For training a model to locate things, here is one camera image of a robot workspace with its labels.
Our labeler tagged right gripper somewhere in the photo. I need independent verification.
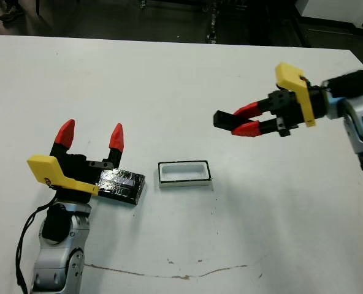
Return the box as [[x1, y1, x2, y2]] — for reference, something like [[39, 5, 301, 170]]
[[231, 62, 329, 138]]

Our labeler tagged white cabinet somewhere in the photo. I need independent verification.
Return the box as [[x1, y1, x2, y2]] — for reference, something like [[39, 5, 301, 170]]
[[294, 0, 363, 32]]

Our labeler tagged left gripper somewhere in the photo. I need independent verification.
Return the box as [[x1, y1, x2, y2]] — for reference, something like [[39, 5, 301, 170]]
[[27, 119, 126, 204]]

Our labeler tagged brown shoe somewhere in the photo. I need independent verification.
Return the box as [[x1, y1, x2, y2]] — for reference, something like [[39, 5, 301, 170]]
[[0, 5, 25, 23]]

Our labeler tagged black camera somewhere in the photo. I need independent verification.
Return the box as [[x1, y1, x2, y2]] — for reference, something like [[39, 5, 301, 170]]
[[213, 110, 240, 134]]

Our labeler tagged black box lid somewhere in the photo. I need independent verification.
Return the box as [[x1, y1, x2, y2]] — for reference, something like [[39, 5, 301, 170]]
[[95, 168, 147, 206]]

